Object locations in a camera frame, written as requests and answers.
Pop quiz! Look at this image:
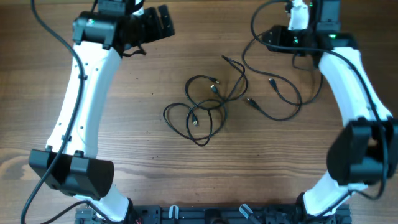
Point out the black cable bundle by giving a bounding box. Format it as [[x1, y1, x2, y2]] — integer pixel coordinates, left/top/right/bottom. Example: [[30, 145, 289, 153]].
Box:
[[162, 55, 249, 147]]

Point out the thick black usb cable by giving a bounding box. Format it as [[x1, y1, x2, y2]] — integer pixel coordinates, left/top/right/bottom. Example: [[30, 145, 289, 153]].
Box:
[[241, 30, 324, 122]]

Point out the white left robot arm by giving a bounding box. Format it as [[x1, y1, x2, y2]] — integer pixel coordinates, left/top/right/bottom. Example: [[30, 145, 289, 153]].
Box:
[[29, 1, 175, 223]]

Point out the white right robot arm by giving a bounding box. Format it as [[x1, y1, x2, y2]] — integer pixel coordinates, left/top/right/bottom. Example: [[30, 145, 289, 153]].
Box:
[[261, 1, 397, 220]]

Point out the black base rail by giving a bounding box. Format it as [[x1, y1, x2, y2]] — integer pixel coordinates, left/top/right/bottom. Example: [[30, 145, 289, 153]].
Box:
[[74, 203, 352, 224]]

